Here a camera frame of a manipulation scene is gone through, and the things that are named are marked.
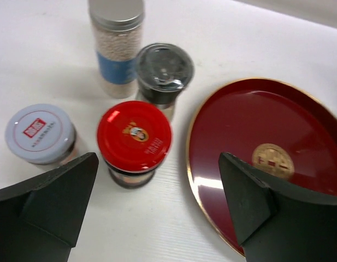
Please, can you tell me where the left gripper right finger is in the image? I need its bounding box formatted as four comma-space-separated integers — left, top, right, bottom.
218, 153, 337, 261

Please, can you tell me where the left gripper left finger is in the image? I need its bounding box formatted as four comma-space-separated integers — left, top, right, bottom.
0, 152, 99, 261

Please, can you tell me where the red lid sauce jar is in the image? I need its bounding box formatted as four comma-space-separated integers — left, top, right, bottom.
97, 100, 173, 189

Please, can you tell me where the white lid spice jar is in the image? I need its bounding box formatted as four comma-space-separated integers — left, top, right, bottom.
5, 104, 77, 165

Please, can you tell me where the red round tray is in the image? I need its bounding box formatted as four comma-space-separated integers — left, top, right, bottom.
186, 78, 337, 255

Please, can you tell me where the silver lid blue label jar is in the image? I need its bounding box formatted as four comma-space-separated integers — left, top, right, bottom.
88, 0, 145, 99

